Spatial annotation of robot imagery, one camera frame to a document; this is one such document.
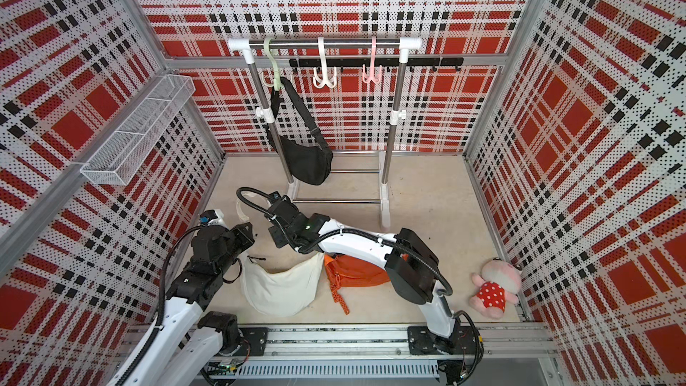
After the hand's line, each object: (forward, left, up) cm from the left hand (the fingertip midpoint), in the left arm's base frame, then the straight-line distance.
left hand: (256, 224), depth 80 cm
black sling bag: (+24, -14, +1) cm, 28 cm away
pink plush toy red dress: (-14, -74, -11) cm, 76 cm away
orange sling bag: (-11, -28, -11) cm, 32 cm away
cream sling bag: (-17, -9, -11) cm, 22 cm away
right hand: (0, -8, -1) cm, 8 cm away
